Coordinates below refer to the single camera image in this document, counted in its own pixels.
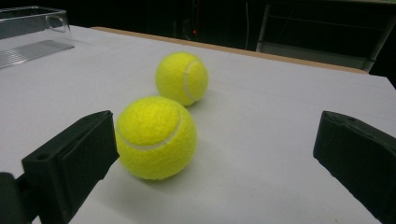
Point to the grey metal frame stand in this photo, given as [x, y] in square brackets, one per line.
[314, 51]

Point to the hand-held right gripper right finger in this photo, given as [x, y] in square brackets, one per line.
[358, 152]

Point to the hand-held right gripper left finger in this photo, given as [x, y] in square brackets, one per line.
[74, 158]

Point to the clear plastic storage box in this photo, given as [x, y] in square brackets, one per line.
[29, 40]

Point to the yellow tennis ball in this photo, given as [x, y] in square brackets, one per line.
[155, 138]
[182, 77]

